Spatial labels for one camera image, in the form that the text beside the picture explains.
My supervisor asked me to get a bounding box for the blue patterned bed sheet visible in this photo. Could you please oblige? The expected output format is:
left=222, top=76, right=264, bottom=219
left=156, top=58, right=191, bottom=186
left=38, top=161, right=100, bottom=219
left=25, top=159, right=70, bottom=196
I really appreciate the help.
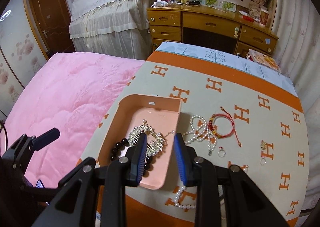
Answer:
left=152, top=42, right=297, bottom=96

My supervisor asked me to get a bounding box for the red cord bracelet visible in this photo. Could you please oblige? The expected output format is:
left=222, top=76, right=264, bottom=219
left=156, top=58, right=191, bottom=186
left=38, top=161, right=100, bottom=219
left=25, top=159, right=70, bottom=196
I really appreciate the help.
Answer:
left=208, top=105, right=243, bottom=148

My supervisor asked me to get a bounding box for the lace covered furniture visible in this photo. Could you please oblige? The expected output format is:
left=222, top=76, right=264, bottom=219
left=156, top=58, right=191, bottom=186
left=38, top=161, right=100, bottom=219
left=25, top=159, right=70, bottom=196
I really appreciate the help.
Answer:
left=69, top=0, right=155, bottom=60

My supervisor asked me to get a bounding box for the black bead bracelet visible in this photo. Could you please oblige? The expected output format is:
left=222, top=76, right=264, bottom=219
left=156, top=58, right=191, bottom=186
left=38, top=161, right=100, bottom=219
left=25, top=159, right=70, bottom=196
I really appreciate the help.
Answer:
left=109, top=138, right=154, bottom=177

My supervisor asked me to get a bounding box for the gold earring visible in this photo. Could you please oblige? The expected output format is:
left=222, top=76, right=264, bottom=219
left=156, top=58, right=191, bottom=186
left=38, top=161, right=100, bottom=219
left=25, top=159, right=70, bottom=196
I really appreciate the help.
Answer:
left=260, top=140, right=267, bottom=150

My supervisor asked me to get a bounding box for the white pearl necklace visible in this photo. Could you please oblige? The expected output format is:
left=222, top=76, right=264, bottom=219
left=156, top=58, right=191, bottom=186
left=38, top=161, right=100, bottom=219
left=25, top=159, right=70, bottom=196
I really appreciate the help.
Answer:
left=182, top=113, right=218, bottom=157

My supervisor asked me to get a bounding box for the peach plastic jewelry box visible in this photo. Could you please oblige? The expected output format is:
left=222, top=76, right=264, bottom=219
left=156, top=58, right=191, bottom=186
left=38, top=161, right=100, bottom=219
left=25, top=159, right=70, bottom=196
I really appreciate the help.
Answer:
left=98, top=94, right=182, bottom=190

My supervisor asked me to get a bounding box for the pink quilt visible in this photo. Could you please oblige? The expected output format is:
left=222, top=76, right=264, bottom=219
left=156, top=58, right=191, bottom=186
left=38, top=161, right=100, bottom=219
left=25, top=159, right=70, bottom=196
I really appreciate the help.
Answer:
left=1, top=52, right=143, bottom=187

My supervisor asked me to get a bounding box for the brown wooden door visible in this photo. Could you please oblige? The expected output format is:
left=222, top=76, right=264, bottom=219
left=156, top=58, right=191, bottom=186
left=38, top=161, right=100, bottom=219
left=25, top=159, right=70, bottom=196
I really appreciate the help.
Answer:
left=29, top=0, right=75, bottom=57

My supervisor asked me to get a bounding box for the white curtain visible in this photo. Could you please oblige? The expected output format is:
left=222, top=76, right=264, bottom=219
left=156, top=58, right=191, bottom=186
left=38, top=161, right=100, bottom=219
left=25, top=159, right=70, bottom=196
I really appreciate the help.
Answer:
left=272, top=0, right=319, bottom=209

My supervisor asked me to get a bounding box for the wooden desk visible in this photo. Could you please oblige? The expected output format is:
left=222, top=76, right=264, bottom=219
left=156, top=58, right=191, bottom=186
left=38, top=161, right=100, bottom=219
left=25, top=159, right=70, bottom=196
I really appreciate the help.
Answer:
left=148, top=0, right=278, bottom=56

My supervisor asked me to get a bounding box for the rhinestone leaf hair comb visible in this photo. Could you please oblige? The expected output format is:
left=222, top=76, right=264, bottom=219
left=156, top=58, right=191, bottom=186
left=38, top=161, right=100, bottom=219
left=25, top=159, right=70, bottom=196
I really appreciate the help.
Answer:
left=127, top=119, right=175, bottom=157

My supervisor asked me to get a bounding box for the small pearl bracelet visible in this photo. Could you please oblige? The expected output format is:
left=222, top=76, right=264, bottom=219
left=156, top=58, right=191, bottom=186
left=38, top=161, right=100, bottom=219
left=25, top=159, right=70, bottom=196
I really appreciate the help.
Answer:
left=172, top=185, right=197, bottom=210

